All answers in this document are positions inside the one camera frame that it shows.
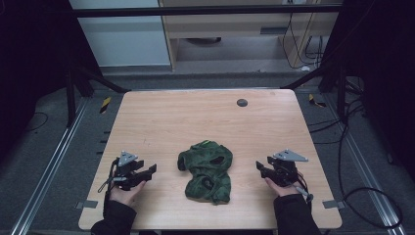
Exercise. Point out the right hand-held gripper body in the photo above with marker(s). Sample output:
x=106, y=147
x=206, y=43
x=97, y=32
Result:
x=285, y=169

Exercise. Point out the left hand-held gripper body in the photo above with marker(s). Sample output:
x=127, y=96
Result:
x=125, y=170

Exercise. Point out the person's right hand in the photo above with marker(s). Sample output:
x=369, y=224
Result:
x=283, y=189

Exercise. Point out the person's left hand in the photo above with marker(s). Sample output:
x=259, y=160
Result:
x=125, y=195

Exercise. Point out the green fleece garment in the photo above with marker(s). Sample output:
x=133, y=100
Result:
x=207, y=173

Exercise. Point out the grey round table grommet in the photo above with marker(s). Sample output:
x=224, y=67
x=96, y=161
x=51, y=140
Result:
x=242, y=103

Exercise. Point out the yellow black striped tape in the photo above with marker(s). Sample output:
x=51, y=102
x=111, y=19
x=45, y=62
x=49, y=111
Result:
x=314, y=102
x=105, y=105

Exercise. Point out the black metal stand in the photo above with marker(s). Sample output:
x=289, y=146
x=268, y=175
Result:
x=76, y=94
x=329, y=88

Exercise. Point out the white cabinet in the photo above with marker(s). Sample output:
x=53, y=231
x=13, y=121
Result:
x=124, y=39

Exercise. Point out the grey table bracket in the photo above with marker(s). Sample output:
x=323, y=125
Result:
x=86, y=204
x=333, y=204

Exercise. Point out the silver floor rail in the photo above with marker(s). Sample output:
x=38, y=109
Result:
x=49, y=169
x=365, y=163

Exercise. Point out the black horizontal frame bar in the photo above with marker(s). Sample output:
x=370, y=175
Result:
x=202, y=11

